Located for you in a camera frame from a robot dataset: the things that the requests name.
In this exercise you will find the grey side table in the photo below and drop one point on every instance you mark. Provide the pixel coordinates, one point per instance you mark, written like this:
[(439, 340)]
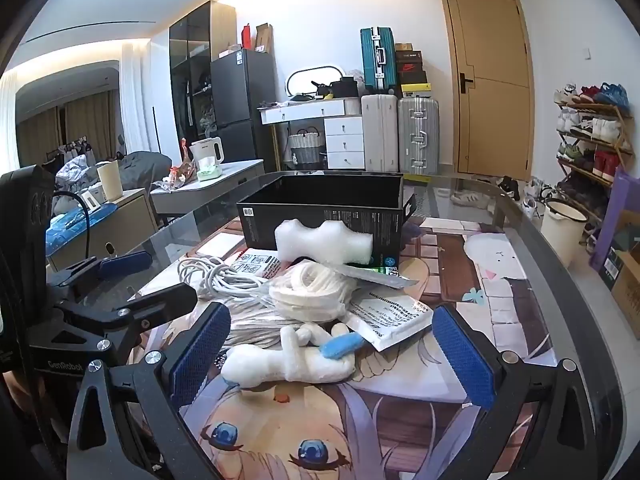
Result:
[(230, 172)]

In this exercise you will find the open cardboard box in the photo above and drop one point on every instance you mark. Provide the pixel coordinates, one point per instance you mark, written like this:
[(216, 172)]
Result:
[(627, 285)]

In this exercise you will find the brown flat box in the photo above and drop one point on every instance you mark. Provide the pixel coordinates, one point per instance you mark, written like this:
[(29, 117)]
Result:
[(409, 47)]

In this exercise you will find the black bag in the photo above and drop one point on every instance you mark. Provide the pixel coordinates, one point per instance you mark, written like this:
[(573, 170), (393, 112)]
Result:
[(345, 89)]

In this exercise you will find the white sheer curtain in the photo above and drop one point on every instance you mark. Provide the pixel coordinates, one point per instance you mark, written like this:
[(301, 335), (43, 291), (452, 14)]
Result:
[(135, 100)]

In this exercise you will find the tall dark cabinet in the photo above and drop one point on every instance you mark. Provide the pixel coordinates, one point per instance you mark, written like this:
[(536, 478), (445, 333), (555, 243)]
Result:
[(190, 60)]

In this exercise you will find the white suitcase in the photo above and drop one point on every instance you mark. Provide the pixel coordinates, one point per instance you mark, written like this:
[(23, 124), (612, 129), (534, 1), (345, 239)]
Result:
[(379, 132)]

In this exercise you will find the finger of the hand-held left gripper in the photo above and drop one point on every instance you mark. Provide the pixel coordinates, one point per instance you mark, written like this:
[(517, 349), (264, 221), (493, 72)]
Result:
[(125, 265), (165, 300)]

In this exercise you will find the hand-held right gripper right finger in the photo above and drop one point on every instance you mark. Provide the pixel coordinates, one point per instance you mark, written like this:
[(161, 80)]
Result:
[(465, 355)]

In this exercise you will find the orange patterned bag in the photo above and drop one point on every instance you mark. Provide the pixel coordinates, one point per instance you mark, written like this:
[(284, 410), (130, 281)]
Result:
[(182, 167)]

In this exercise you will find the wooden shoe rack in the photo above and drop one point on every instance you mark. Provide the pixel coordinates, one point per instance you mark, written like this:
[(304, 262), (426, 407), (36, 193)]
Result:
[(617, 147)]

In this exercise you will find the white and blue plush toy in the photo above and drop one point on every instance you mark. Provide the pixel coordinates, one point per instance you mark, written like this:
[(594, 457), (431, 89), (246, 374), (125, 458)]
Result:
[(280, 365)]

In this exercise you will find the black cardboard box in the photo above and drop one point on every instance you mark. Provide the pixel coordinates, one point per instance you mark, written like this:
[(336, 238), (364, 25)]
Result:
[(325, 230)]

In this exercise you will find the white printed pouch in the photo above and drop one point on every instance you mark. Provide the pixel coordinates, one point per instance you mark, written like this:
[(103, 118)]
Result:
[(395, 322)]

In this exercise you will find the purple folded mat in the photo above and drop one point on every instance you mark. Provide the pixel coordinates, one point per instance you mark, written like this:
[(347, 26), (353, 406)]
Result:
[(607, 220)]

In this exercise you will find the printed instruction leaflet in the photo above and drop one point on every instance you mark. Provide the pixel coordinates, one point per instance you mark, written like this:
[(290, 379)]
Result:
[(255, 264)]

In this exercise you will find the plain black shoe box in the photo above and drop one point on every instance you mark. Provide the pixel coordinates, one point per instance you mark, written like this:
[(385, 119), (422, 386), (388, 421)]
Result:
[(412, 78)]

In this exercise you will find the black shoe box red logo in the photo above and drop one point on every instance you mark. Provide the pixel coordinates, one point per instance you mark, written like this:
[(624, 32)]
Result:
[(410, 61)]

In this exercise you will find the green and white packet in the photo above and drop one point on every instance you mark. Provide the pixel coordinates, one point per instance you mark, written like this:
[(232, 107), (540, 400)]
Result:
[(375, 276)]

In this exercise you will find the yellow and black box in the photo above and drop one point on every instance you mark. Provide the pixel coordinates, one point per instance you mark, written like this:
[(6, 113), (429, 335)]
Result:
[(416, 90)]

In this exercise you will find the shoe rack with shoes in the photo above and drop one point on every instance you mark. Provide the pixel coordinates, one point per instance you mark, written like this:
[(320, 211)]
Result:
[(600, 130)]

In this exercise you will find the white electric kettle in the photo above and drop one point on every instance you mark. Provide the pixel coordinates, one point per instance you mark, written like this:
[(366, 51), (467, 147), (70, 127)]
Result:
[(207, 150)]

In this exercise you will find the white sneakers pair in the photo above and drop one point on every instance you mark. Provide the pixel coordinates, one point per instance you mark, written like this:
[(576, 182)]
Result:
[(472, 199)]

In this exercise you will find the silver suitcase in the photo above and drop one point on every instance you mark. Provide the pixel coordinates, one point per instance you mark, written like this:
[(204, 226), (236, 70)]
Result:
[(419, 135)]

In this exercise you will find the low wooden cabinet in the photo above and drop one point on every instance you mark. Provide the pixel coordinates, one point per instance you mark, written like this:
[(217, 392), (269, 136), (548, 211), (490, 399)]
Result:
[(130, 220)]

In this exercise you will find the teal suitcase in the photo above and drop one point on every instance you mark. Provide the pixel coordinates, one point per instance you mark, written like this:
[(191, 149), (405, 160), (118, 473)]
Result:
[(377, 60)]

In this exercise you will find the oval lit mirror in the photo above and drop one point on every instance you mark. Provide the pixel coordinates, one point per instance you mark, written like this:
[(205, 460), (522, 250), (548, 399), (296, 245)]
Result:
[(305, 80)]

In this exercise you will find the woven basket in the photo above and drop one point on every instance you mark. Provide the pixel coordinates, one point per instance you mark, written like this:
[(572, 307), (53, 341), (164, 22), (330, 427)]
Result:
[(305, 147)]

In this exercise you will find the white vanity desk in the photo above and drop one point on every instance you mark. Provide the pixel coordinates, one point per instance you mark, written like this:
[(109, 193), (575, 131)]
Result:
[(345, 135)]

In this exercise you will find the white foam block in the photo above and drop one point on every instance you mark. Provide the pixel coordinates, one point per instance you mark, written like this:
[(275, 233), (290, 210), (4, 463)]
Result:
[(320, 242)]

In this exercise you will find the blue plastic packet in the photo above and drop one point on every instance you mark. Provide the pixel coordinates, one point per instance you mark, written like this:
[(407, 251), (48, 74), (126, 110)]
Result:
[(75, 225)]

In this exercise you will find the cartoon printed table mat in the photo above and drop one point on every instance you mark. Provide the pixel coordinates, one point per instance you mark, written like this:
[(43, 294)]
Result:
[(425, 270)]

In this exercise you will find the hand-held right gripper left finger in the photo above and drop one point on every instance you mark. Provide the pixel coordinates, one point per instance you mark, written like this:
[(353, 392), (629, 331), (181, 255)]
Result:
[(200, 345)]

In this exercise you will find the black refrigerator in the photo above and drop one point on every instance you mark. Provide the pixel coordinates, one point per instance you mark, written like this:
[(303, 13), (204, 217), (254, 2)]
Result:
[(245, 90)]

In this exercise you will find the white bucket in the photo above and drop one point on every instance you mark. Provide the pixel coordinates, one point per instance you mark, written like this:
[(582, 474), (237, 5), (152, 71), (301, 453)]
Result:
[(562, 232)]

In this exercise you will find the cream tumbler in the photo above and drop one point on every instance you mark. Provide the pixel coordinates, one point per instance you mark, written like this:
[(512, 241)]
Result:
[(110, 182)]

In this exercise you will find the wooden door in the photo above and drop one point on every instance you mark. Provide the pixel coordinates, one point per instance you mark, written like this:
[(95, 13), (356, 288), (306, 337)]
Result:
[(495, 60)]

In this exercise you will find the red tall box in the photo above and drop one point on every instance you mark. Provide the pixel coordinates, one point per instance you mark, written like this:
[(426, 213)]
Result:
[(246, 37)]

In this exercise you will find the flat brown carton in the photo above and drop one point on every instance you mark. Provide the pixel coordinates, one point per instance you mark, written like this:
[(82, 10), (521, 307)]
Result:
[(264, 39)]

